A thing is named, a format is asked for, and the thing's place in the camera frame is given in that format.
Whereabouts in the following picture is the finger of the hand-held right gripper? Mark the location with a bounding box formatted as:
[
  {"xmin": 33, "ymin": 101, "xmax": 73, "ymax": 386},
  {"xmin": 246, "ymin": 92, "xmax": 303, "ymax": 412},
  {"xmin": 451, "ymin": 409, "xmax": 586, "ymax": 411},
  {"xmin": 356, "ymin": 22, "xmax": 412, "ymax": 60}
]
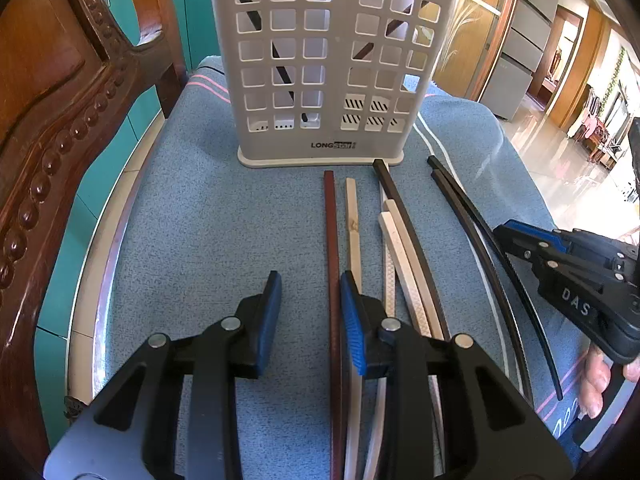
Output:
[{"xmin": 493, "ymin": 220, "xmax": 573, "ymax": 273}]

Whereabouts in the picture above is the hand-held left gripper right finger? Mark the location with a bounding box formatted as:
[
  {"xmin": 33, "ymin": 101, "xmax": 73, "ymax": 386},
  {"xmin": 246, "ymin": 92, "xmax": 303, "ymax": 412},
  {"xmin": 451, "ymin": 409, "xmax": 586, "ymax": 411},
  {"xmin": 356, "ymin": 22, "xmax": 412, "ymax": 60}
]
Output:
[{"xmin": 339, "ymin": 270, "xmax": 573, "ymax": 480}]

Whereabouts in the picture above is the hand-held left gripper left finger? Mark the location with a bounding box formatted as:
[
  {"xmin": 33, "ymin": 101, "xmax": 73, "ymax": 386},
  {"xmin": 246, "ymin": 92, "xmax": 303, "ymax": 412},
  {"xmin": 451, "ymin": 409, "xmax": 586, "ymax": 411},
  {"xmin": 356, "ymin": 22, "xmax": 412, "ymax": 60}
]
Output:
[{"xmin": 44, "ymin": 270, "xmax": 283, "ymax": 480}]

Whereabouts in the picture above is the chipped cream chopstick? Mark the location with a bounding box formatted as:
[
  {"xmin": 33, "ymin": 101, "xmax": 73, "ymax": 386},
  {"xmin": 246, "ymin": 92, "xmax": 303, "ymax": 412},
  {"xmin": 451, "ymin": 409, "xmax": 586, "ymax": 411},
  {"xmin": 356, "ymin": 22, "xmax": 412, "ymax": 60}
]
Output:
[{"xmin": 342, "ymin": 178, "xmax": 364, "ymax": 480}]

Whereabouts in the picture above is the reddish brown chopstick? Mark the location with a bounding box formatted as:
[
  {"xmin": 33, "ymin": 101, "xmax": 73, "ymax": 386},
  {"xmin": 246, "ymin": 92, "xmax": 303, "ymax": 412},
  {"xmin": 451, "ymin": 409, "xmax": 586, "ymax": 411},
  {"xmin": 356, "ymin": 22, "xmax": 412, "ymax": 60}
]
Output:
[{"xmin": 323, "ymin": 170, "xmax": 347, "ymax": 480}]

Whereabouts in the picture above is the cream textured chopstick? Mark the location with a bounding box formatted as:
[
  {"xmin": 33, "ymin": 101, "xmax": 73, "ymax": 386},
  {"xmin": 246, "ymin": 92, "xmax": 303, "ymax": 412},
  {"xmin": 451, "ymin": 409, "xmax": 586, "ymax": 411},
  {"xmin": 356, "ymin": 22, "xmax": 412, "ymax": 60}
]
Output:
[
  {"xmin": 383, "ymin": 199, "xmax": 447, "ymax": 341},
  {"xmin": 361, "ymin": 180, "xmax": 399, "ymax": 480},
  {"xmin": 377, "ymin": 211, "xmax": 433, "ymax": 338}
]

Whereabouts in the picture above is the black chopstick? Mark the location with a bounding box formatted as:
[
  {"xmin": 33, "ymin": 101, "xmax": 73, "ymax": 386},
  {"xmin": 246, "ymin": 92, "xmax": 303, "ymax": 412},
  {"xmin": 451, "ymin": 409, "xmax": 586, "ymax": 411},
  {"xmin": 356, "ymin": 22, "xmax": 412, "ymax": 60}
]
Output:
[
  {"xmin": 235, "ymin": 0, "xmax": 310, "ymax": 125},
  {"xmin": 431, "ymin": 169, "xmax": 534, "ymax": 403},
  {"xmin": 426, "ymin": 155, "xmax": 565, "ymax": 402}
]

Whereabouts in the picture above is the white plastic utensil holder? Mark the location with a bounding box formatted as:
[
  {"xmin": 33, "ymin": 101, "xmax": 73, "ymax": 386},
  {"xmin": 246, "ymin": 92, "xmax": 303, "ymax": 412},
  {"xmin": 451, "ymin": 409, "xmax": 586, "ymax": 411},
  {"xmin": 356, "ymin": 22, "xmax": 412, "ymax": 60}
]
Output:
[{"xmin": 206, "ymin": 0, "xmax": 467, "ymax": 168}]

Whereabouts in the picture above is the person's right hand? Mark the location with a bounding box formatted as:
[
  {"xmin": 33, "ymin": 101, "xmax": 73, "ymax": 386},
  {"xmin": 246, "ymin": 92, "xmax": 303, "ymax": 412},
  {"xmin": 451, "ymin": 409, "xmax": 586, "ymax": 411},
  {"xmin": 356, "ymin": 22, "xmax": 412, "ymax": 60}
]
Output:
[{"xmin": 580, "ymin": 345, "xmax": 640, "ymax": 420}]

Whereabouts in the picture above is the blue towel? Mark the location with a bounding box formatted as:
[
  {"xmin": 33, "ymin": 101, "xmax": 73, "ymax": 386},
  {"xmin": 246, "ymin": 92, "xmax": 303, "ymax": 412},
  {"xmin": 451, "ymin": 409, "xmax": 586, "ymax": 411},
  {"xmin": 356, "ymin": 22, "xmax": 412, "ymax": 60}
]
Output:
[{"xmin": 35, "ymin": 55, "xmax": 596, "ymax": 480}]

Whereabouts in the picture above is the dark brown chopstick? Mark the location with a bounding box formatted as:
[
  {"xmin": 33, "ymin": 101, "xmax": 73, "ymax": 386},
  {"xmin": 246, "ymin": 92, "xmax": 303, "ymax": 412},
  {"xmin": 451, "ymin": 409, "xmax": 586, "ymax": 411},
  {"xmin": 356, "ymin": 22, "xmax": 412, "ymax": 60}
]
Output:
[{"xmin": 372, "ymin": 158, "xmax": 451, "ymax": 343}]

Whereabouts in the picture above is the wooden framed glass door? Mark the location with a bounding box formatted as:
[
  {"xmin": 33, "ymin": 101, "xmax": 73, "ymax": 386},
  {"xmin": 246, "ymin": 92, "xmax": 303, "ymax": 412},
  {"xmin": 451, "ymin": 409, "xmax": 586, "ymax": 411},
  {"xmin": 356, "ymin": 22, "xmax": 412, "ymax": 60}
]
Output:
[{"xmin": 435, "ymin": 0, "xmax": 526, "ymax": 106}]

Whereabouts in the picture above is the silver refrigerator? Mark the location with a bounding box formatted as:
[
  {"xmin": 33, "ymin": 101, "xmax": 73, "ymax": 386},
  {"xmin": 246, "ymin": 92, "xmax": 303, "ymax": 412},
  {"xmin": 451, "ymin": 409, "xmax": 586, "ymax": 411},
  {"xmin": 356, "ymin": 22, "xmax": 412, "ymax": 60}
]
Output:
[{"xmin": 480, "ymin": 0, "xmax": 566, "ymax": 123}]

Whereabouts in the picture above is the carved wooden chair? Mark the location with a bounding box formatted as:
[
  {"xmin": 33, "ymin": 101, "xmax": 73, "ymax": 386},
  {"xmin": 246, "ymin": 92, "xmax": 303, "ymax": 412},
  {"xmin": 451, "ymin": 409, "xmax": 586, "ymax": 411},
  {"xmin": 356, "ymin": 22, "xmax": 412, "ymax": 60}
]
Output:
[{"xmin": 0, "ymin": 0, "xmax": 188, "ymax": 480}]

